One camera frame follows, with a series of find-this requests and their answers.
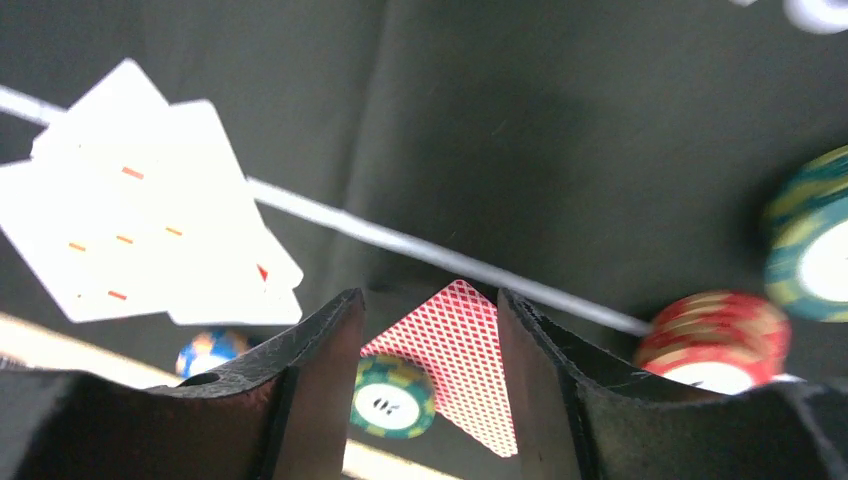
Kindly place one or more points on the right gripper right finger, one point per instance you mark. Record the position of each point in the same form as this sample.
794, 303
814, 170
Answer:
579, 412

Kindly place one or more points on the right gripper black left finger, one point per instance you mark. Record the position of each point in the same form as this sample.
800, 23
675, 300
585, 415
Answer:
70, 410

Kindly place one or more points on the blue poker chip stack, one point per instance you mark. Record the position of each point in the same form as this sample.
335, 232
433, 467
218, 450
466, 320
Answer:
210, 349

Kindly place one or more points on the green poker chip stack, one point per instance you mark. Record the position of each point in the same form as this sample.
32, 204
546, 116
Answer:
393, 398

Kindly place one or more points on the red backed card bottom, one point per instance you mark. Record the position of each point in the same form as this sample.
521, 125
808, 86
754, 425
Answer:
454, 337

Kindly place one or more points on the red poker chip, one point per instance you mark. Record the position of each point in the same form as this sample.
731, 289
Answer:
722, 341

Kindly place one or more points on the face-up playing cards pile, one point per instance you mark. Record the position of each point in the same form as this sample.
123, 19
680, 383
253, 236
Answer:
128, 205

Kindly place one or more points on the black poker table mat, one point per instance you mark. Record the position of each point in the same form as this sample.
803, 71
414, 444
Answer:
621, 151

